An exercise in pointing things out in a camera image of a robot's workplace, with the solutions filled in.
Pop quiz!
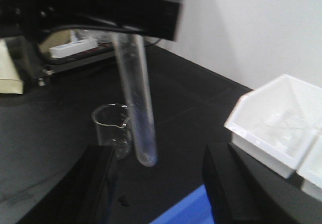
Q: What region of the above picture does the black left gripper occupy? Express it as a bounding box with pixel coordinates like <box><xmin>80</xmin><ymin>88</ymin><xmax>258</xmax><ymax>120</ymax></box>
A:
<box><xmin>1</xmin><ymin>0</ymin><xmax>182</xmax><ymax>42</ymax></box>

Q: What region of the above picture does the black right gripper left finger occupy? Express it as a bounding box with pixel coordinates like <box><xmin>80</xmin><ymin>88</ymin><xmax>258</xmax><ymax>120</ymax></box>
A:
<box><xmin>19</xmin><ymin>146</ymin><xmax>117</xmax><ymax>223</ymax></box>

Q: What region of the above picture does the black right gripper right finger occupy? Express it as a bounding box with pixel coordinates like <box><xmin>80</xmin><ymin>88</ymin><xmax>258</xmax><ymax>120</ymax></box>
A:
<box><xmin>202</xmin><ymin>143</ymin><xmax>321</xmax><ymax>223</ymax></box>

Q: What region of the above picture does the clear glass test tube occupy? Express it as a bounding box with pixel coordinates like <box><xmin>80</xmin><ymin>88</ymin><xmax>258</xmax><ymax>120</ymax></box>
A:
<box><xmin>112</xmin><ymin>33</ymin><xmax>157</xmax><ymax>167</ymax></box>

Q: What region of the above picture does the blue plastic tray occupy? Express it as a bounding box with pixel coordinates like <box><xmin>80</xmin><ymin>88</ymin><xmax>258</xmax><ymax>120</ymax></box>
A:
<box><xmin>150</xmin><ymin>185</ymin><xmax>215</xmax><ymax>223</ymax></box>

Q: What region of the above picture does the middle white storage bin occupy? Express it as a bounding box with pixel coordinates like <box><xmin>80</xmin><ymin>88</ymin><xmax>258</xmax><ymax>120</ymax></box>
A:
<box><xmin>296</xmin><ymin>133</ymin><xmax>321</xmax><ymax>201</ymax></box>

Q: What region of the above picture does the white storage bin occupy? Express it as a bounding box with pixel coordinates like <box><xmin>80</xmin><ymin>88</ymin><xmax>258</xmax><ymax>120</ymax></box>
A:
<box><xmin>224</xmin><ymin>74</ymin><xmax>321</xmax><ymax>178</ymax></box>
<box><xmin>296</xmin><ymin>133</ymin><xmax>321</xmax><ymax>201</ymax></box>

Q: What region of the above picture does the left white storage bin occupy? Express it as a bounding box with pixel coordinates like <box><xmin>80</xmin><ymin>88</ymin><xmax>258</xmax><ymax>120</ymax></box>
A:
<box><xmin>224</xmin><ymin>74</ymin><xmax>321</xmax><ymax>178</ymax></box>

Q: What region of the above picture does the clear glass beaker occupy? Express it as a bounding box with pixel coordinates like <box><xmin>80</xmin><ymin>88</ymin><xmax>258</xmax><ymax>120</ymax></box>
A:
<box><xmin>92</xmin><ymin>103</ymin><xmax>132</xmax><ymax>160</ymax></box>

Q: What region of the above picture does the glassware in left bin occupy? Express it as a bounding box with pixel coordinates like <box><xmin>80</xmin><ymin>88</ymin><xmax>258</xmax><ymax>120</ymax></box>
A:
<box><xmin>264</xmin><ymin>110</ymin><xmax>316</xmax><ymax>150</ymax></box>

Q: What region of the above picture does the white power strip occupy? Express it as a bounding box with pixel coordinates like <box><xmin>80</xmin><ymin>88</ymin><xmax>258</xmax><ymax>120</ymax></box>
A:
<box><xmin>49</xmin><ymin>38</ymin><xmax>98</xmax><ymax>58</ymax></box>

